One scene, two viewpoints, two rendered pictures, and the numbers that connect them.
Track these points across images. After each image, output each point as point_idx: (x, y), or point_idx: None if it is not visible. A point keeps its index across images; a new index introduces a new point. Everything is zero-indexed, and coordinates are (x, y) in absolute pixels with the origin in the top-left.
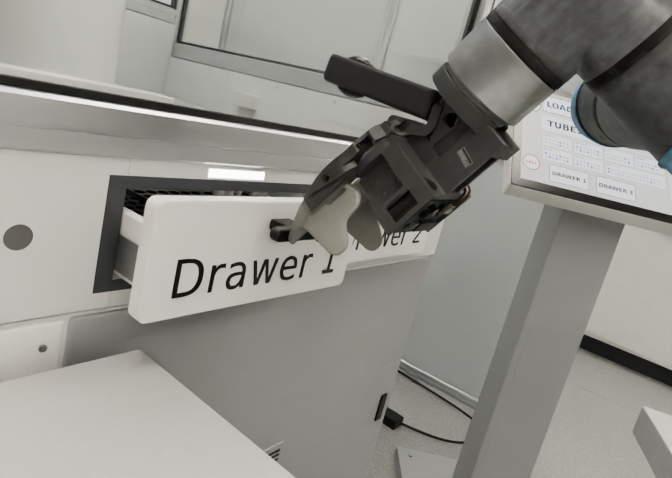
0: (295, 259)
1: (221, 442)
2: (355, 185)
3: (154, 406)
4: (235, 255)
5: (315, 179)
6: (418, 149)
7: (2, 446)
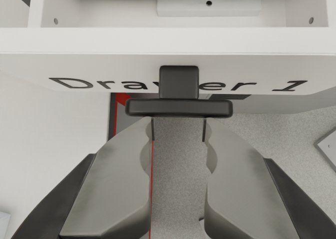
0: (222, 84)
1: None
2: (206, 203)
3: (79, 125)
4: (122, 78)
5: (48, 194)
6: None
7: (7, 115)
